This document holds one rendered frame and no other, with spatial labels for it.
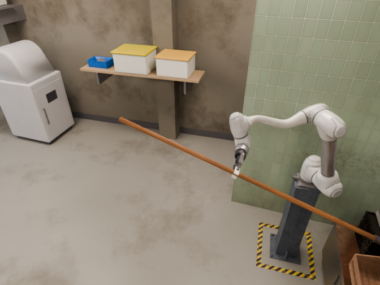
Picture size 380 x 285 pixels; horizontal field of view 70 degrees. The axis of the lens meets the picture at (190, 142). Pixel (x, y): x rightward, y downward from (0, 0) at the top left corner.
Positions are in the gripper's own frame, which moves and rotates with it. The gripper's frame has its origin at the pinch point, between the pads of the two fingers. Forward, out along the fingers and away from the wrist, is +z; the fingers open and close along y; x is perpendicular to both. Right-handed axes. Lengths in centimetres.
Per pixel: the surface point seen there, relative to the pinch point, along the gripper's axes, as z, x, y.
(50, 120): -171, 271, 214
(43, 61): -208, 310, 138
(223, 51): -268, 57, 27
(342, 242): -51, -123, 63
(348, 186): -124, -135, 55
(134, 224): -52, 59, 186
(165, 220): -69, 28, 176
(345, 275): -19, -121, 64
